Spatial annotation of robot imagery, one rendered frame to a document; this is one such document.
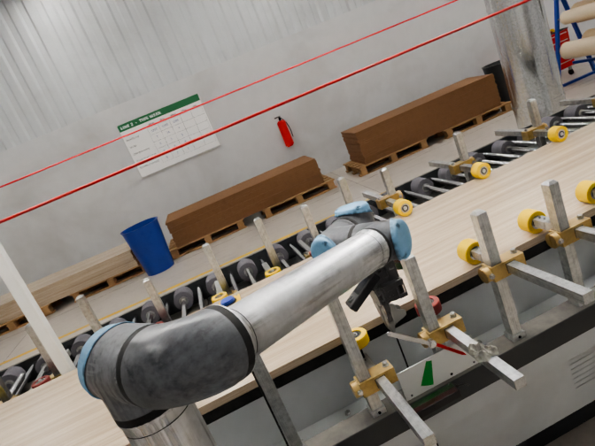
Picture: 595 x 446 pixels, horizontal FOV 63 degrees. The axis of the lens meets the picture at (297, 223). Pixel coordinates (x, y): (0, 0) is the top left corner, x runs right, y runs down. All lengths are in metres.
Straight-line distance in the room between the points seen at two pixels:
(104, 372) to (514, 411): 1.69
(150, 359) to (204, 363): 0.07
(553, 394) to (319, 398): 0.96
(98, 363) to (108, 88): 7.88
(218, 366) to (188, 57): 7.95
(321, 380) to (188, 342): 1.08
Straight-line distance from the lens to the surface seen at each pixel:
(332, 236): 1.12
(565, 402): 2.28
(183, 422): 0.81
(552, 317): 1.78
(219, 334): 0.66
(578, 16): 8.67
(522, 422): 2.20
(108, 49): 8.58
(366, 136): 7.51
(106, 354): 0.75
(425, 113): 7.87
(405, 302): 1.65
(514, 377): 1.31
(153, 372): 0.67
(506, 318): 1.65
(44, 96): 8.76
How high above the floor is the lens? 1.68
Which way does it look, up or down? 15 degrees down
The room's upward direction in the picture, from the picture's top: 23 degrees counter-clockwise
